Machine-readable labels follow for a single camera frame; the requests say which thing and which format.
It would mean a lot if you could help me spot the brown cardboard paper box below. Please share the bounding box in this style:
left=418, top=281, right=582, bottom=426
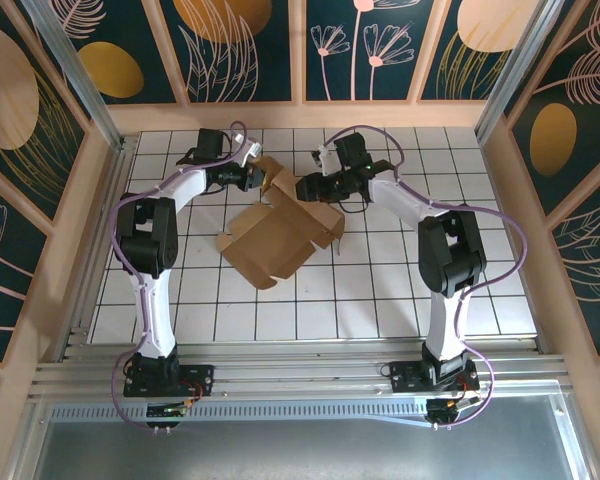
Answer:
left=216, top=155, right=346, bottom=291

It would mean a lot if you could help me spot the grey metal sheet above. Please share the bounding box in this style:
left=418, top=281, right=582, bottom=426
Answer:
left=9, top=392, right=594, bottom=480

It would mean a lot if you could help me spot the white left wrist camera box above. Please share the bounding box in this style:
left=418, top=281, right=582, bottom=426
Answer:
left=232, top=135, right=261, bottom=166

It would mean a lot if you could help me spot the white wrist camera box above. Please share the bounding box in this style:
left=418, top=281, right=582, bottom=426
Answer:
left=232, top=135, right=261, bottom=166
left=312, top=143, right=337, bottom=174

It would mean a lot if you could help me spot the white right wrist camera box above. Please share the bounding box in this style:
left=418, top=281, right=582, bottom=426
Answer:
left=312, top=143, right=337, bottom=174

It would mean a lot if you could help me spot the aluminium side rail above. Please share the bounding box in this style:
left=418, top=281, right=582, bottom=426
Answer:
left=59, top=137, right=139, bottom=362

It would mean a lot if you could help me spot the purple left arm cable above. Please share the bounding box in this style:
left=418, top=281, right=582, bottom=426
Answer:
left=108, top=119, right=261, bottom=432

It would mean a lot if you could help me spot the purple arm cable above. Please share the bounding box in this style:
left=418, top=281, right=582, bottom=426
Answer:
left=108, top=119, right=261, bottom=432
left=317, top=124, right=529, bottom=430

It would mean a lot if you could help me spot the aluminium mounting rail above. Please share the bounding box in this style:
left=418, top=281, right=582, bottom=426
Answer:
left=29, top=339, right=571, bottom=401

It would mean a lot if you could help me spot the aluminium frame post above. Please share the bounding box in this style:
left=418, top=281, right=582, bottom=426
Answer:
left=19, top=0, right=127, bottom=151
left=474, top=0, right=569, bottom=146

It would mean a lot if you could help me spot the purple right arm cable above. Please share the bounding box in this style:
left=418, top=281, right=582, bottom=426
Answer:
left=317, top=124, right=529, bottom=430

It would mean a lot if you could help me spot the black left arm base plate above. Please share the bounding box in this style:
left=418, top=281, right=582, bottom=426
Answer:
left=123, top=363, right=216, bottom=399

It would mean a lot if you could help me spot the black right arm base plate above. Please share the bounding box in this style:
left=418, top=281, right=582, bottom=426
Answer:
left=389, top=359, right=481, bottom=396

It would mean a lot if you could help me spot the grey slotted cable duct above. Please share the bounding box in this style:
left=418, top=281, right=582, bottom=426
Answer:
left=49, top=399, right=566, bottom=426

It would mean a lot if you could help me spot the pale flat ribbon cable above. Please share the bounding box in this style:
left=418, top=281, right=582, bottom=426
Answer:
left=352, top=412, right=431, bottom=430

